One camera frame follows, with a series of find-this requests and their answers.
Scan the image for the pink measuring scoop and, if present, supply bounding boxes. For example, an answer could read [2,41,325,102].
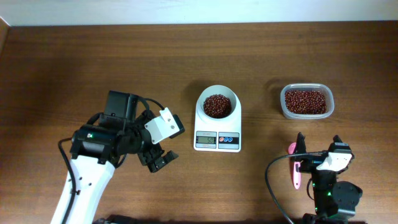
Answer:
[288,142,301,190]

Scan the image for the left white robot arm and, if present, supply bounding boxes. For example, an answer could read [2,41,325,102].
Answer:
[52,91,185,223]

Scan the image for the white digital kitchen scale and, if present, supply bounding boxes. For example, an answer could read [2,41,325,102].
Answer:
[193,85,242,152]

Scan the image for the white bowl on scale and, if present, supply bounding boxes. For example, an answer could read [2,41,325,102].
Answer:
[197,85,238,119]

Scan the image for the red beans in container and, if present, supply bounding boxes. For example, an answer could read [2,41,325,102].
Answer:
[284,90,326,114]

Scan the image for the clear plastic bean container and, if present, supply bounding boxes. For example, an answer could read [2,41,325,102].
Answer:
[280,83,335,119]

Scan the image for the red beans in bowl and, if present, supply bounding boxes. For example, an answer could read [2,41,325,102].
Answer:
[203,94,232,119]

